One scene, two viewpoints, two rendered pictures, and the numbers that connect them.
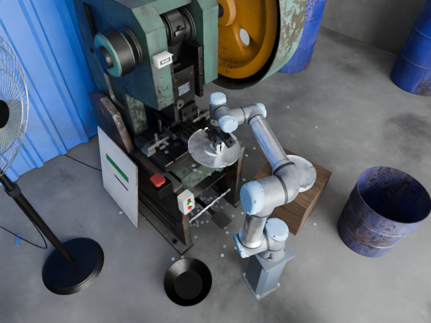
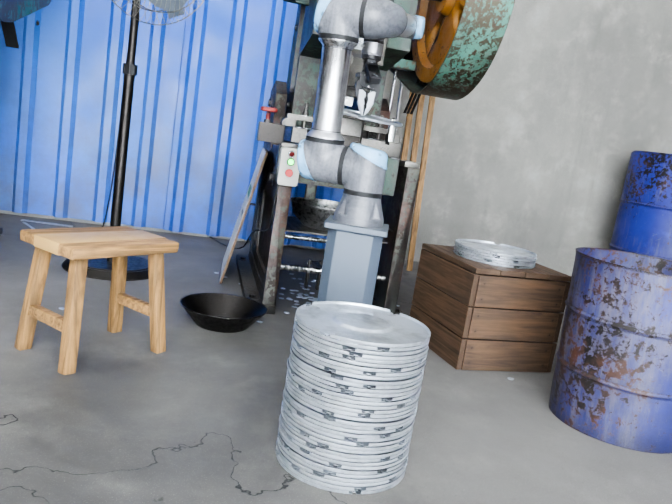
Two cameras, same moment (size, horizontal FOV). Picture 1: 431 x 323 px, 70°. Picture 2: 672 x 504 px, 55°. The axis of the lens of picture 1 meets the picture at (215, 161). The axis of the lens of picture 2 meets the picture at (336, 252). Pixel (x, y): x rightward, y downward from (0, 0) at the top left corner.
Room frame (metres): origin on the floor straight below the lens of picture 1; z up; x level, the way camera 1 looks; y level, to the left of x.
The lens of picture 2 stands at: (-0.92, -1.29, 0.70)
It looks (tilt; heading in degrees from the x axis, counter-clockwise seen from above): 10 degrees down; 32
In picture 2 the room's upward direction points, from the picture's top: 9 degrees clockwise
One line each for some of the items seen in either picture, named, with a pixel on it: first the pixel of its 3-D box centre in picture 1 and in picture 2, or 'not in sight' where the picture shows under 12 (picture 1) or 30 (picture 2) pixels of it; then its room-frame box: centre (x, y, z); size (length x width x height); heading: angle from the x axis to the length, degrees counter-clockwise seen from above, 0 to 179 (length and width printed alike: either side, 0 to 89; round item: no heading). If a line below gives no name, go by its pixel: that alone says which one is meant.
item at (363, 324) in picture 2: not in sight; (362, 322); (0.26, -0.64, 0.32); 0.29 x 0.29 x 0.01
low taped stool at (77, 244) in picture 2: not in sight; (97, 294); (0.22, 0.19, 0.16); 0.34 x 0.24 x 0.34; 179
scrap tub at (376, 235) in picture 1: (377, 214); (633, 344); (1.09, -1.07, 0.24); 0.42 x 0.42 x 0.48
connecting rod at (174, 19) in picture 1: (169, 43); not in sight; (1.36, 0.22, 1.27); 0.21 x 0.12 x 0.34; 45
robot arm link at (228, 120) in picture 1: (229, 118); not in sight; (1.05, -0.06, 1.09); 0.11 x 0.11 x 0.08; 20
